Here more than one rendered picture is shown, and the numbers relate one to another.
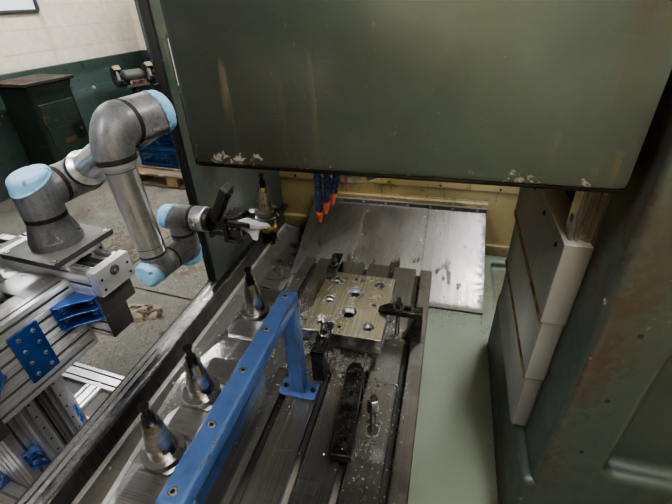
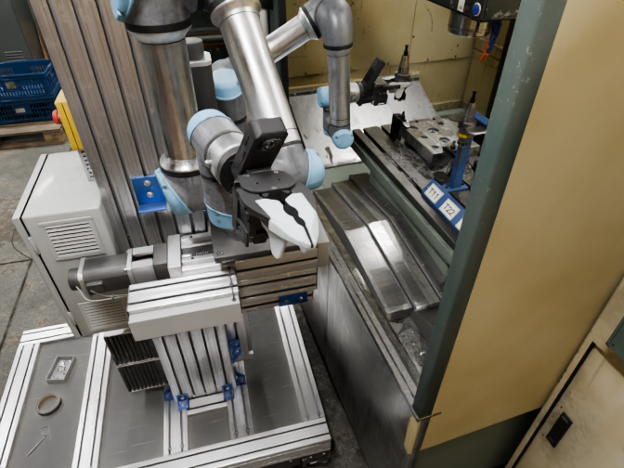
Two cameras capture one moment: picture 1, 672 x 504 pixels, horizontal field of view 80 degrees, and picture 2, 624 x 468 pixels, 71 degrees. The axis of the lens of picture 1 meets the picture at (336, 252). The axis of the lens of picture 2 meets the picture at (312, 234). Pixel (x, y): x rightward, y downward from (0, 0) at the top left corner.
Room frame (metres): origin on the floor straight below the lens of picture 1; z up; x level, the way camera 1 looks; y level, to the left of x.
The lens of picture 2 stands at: (-0.21, 1.45, 1.89)
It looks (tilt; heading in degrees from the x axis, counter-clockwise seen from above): 39 degrees down; 326
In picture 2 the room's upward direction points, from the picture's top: straight up
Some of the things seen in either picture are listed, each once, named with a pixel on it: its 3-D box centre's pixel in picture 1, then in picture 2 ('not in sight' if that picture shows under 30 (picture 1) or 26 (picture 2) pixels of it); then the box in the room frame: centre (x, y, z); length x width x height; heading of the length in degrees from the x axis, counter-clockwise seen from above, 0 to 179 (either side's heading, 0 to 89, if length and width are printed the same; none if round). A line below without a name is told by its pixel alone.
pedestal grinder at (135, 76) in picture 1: (142, 109); not in sight; (5.66, 2.53, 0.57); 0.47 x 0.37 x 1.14; 130
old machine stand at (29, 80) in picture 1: (54, 136); not in sight; (4.46, 3.03, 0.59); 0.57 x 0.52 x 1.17; 160
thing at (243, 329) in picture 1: (244, 329); (476, 130); (0.62, 0.20, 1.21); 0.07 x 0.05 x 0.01; 74
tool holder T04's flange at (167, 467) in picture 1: (164, 453); not in sight; (0.35, 0.27, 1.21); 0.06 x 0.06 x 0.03
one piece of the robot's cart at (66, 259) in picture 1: (57, 247); not in sight; (1.12, 0.90, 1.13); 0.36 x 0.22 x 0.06; 70
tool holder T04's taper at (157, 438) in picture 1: (156, 435); not in sight; (0.35, 0.27, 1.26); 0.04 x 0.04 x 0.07
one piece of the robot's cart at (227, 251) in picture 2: not in sight; (247, 234); (0.65, 1.07, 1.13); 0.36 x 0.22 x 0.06; 70
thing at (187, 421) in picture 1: (185, 422); not in sight; (0.41, 0.26, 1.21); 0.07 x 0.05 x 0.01; 74
